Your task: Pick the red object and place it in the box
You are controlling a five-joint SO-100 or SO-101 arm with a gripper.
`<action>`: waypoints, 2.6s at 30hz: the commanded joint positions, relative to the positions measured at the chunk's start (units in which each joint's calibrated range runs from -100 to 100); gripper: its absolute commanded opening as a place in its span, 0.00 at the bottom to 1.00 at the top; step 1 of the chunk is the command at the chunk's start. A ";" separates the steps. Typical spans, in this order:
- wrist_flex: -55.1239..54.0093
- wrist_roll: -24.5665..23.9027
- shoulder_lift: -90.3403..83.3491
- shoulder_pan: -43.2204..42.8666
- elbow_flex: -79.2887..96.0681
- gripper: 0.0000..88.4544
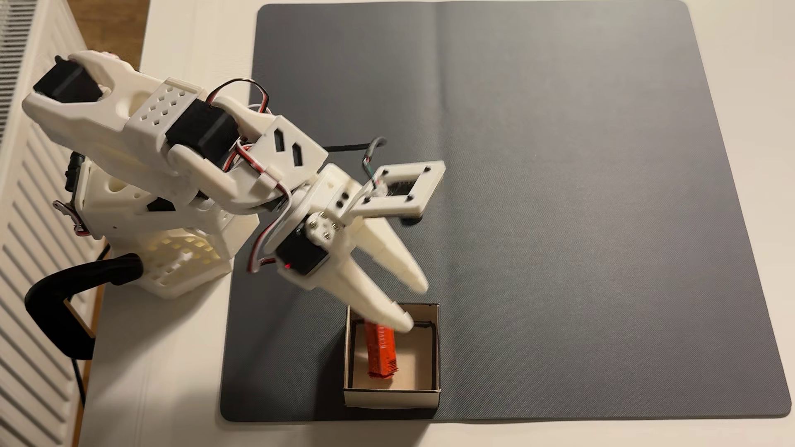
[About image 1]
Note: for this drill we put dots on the red cylindrical object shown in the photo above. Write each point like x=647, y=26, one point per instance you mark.
x=380, y=354

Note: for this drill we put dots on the small open cardboard box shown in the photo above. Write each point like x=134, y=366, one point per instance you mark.
x=417, y=366

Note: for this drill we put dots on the dark grey textured mat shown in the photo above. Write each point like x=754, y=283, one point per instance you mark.
x=590, y=217

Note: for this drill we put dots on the black table clamp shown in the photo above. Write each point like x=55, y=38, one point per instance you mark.
x=49, y=304

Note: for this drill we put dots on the white radiator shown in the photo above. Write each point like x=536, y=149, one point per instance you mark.
x=25, y=248

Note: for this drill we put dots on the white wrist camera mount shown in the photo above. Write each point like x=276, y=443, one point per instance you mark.
x=435, y=177

